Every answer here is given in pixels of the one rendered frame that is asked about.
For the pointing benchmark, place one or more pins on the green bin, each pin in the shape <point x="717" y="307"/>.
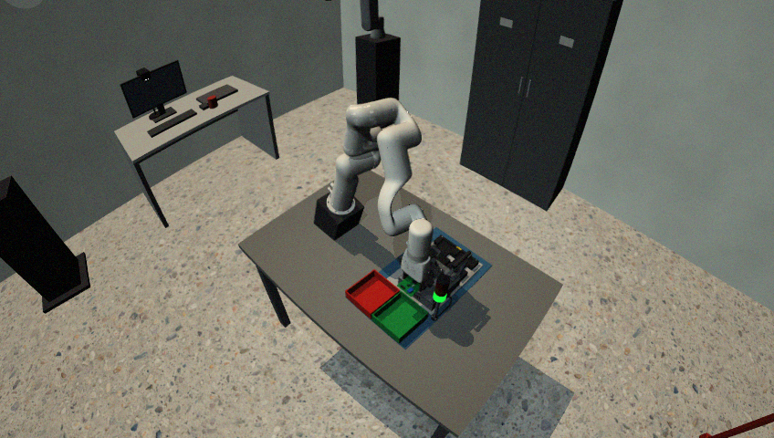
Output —
<point x="399" y="317"/>

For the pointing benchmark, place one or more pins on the red bin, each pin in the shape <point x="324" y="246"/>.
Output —
<point x="372" y="292"/>

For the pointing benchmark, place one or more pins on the green circuit board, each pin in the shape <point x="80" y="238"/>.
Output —
<point x="409" y="286"/>

